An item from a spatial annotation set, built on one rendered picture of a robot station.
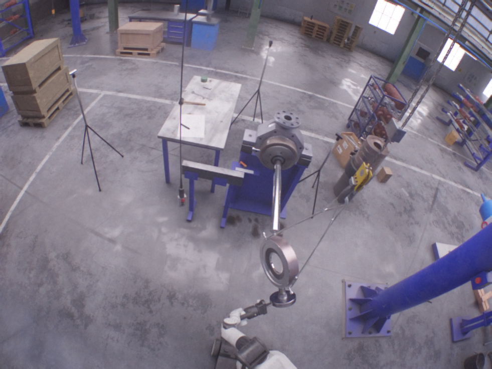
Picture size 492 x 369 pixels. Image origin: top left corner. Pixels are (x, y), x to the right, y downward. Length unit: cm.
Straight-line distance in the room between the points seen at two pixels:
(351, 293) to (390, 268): 88
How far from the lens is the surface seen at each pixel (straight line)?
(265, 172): 289
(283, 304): 183
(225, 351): 246
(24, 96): 512
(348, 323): 316
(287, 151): 228
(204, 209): 316
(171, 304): 273
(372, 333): 336
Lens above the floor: 267
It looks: 50 degrees down
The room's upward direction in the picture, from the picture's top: 17 degrees clockwise
